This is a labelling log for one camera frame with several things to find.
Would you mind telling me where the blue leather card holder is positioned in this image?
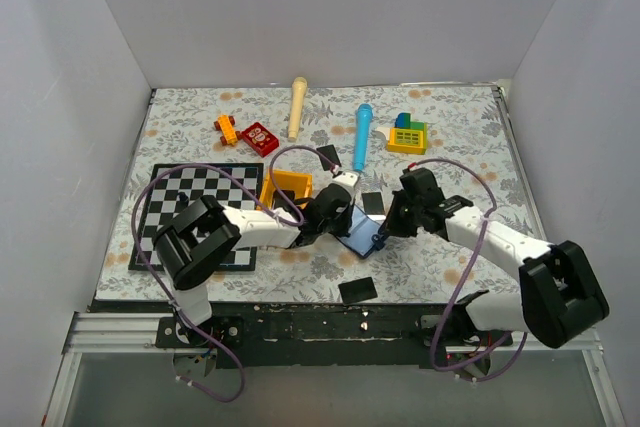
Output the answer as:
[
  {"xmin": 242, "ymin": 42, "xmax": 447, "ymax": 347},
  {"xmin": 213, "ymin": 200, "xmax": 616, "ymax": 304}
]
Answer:
[{"xmin": 337, "ymin": 206, "xmax": 387, "ymax": 259}]

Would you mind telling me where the black VIP card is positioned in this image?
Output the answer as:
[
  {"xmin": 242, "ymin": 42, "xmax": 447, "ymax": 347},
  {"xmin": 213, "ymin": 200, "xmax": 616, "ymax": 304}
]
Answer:
[{"xmin": 362, "ymin": 192, "xmax": 386, "ymax": 221}]

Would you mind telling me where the black credit card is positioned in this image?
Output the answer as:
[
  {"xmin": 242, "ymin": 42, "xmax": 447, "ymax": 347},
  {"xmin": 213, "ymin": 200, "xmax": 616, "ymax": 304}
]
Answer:
[{"xmin": 317, "ymin": 144, "xmax": 341, "ymax": 171}]

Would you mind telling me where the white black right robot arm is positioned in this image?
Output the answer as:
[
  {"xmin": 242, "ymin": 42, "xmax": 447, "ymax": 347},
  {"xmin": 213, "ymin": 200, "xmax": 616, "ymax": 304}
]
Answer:
[{"xmin": 380, "ymin": 167, "xmax": 610, "ymax": 348}]

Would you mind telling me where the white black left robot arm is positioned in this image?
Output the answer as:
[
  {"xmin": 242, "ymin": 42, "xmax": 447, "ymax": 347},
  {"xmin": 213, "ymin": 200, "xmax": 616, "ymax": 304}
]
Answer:
[{"xmin": 153, "ymin": 182, "xmax": 354, "ymax": 347}]

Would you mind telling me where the black card in bin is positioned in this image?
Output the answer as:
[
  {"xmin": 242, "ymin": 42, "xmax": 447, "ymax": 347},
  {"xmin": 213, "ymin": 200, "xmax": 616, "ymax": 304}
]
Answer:
[{"xmin": 272, "ymin": 190, "xmax": 295, "ymax": 208}]

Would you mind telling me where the yellow plastic bin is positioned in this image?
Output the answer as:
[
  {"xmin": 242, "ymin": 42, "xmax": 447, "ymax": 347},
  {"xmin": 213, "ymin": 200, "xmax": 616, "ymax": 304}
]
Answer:
[{"xmin": 259, "ymin": 170, "xmax": 313, "ymax": 209}]

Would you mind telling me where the yellow green toy brick house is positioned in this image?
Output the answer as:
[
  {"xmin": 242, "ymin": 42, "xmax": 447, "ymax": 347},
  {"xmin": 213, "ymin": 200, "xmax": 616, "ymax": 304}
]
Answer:
[{"xmin": 374, "ymin": 112, "xmax": 428, "ymax": 155}]

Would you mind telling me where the red owl toy block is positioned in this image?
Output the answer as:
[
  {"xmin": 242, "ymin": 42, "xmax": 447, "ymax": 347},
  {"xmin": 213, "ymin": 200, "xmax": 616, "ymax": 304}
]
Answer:
[{"xmin": 241, "ymin": 122, "xmax": 280, "ymax": 157}]

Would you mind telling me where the blue toy microphone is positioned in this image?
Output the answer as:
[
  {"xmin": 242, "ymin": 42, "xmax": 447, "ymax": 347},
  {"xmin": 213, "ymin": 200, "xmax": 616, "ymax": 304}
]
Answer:
[{"xmin": 353, "ymin": 104, "xmax": 374, "ymax": 172}]

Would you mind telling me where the cream toy microphone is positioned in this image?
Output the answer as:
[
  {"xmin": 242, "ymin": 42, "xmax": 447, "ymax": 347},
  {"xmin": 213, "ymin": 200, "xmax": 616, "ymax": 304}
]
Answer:
[{"xmin": 287, "ymin": 77, "xmax": 307, "ymax": 141}]

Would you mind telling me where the yellow toy brick car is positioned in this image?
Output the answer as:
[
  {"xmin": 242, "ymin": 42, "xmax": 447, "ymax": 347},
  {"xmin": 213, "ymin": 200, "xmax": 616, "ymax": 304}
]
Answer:
[{"xmin": 214, "ymin": 115, "xmax": 240, "ymax": 146}]

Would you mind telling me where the black chess piece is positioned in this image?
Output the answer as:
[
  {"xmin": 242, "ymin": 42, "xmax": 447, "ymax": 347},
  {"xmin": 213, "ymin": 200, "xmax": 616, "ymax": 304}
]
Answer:
[{"xmin": 177, "ymin": 192, "xmax": 189, "ymax": 205}]

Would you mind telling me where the black silver chessboard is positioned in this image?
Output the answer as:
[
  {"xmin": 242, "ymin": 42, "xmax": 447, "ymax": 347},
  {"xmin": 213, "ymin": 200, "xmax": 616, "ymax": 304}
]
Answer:
[{"xmin": 128, "ymin": 163, "xmax": 264, "ymax": 273}]

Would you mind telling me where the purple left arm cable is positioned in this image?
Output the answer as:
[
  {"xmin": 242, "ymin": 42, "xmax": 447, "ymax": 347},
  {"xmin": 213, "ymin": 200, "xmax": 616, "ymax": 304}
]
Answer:
[{"xmin": 132, "ymin": 145, "xmax": 344, "ymax": 402}]

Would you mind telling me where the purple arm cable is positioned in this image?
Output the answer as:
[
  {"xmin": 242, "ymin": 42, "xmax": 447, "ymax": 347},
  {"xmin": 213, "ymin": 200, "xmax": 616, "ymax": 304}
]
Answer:
[
  {"xmin": 429, "ymin": 157, "xmax": 529, "ymax": 382},
  {"xmin": 132, "ymin": 145, "xmax": 344, "ymax": 402}
]

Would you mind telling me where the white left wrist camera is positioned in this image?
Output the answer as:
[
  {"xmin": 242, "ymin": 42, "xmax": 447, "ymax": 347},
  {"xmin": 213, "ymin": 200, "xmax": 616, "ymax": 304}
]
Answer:
[{"xmin": 332, "ymin": 171, "xmax": 360, "ymax": 196}]

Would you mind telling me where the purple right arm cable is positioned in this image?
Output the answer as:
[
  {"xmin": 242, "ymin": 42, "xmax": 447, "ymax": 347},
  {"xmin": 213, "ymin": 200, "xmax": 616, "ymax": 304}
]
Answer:
[{"xmin": 429, "ymin": 157, "xmax": 529, "ymax": 382}]

